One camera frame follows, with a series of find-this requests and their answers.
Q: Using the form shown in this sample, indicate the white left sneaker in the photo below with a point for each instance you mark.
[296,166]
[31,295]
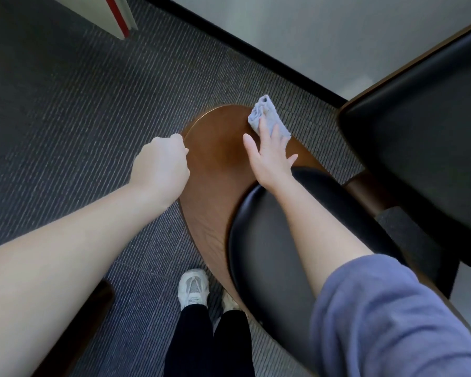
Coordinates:
[193,288]

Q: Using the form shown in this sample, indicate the person's right forearm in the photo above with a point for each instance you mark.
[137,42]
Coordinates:
[318,231]

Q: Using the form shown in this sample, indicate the light blue cleaning cloth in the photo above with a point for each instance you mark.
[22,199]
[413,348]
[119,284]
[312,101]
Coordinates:
[265,111]

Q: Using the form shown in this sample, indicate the white panel with red stripe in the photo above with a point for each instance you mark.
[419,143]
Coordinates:
[98,11]

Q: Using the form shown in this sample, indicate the person's left hand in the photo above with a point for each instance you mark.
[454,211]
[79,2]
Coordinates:
[161,168]

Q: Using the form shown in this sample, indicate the small dark wooden chair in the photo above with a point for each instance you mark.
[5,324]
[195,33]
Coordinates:
[78,329]

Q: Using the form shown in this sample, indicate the white sneaker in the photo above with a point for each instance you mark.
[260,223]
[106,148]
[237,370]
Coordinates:
[228,302]
[193,288]

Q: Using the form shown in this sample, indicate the black trousers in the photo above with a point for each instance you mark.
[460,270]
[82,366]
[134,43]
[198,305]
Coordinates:
[204,345]

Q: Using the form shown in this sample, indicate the person's left forearm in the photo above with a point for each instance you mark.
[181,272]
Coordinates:
[55,278]

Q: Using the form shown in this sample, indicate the white right sneaker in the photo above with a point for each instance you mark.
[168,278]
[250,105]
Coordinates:
[228,302]

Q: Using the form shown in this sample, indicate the wooden chair with black cushion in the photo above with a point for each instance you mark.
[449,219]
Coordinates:
[282,251]

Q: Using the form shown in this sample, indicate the person's right hand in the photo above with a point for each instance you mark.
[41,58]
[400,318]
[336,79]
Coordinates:
[271,160]

